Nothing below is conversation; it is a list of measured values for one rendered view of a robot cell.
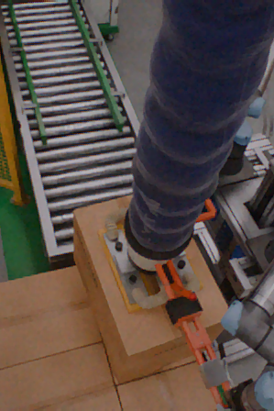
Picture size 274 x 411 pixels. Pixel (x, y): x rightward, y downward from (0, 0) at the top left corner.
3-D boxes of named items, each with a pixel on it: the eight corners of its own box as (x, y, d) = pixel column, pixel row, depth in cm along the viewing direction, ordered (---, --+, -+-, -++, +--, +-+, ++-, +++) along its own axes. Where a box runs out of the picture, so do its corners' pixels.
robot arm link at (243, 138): (241, 161, 187) (251, 140, 176) (212, 150, 189) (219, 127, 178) (248, 143, 194) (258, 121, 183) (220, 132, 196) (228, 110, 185)
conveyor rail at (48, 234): (-6, 14, 350) (-10, -8, 334) (1, 13, 351) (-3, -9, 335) (50, 269, 230) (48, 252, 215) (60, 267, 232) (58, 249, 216)
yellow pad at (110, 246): (96, 232, 168) (97, 225, 164) (121, 225, 171) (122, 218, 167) (128, 314, 151) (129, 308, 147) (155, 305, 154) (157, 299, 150)
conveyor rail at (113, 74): (74, 6, 366) (73, -16, 350) (80, 5, 367) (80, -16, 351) (167, 242, 246) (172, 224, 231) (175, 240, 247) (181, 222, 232)
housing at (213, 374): (195, 368, 134) (199, 364, 130) (215, 361, 136) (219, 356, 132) (205, 391, 130) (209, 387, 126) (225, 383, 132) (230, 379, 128)
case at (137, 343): (73, 257, 205) (72, 209, 173) (152, 234, 217) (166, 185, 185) (118, 383, 176) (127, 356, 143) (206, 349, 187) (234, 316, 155)
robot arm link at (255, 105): (288, 43, 178) (254, 127, 156) (262, 34, 180) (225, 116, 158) (298, 20, 168) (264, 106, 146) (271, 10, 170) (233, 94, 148)
